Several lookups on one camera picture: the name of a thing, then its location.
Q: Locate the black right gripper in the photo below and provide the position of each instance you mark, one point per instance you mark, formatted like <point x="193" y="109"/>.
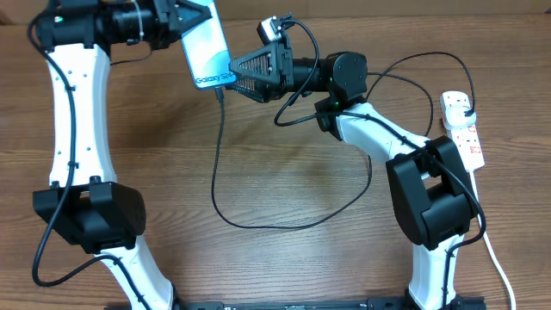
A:
<point x="277" y="79"/>

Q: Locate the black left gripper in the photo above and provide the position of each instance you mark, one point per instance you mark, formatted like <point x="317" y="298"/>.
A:
<point x="167" y="30"/>

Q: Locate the black samsung smartphone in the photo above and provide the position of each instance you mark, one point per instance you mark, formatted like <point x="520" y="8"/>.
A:
<point x="207" y="52"/>

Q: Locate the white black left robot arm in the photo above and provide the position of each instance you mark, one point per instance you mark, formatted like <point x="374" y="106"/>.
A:
<point x="84" y="203"/>

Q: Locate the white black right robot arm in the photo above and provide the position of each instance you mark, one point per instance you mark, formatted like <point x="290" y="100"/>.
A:
<point x="432" y="195"/>

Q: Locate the white charger plug adapter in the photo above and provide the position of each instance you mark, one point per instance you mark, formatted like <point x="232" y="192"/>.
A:
<point x="455" y="117"/>

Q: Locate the white power strip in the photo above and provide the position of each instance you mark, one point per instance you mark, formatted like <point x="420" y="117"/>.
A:
<point x="466" y="139"/>

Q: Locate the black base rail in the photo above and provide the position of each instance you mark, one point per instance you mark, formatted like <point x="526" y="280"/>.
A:
<point x="292" y="305"/>

